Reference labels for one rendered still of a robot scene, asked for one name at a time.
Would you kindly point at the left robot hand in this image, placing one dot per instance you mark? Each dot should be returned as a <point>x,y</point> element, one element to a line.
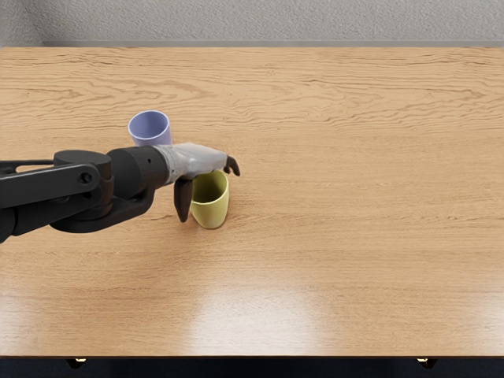
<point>197,160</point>

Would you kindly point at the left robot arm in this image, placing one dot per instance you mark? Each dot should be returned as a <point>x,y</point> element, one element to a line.
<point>98,181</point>

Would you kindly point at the lavender cup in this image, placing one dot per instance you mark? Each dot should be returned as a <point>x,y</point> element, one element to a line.
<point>147,126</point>

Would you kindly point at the yellow-green cup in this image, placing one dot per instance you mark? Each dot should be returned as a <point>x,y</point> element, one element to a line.
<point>210,206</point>

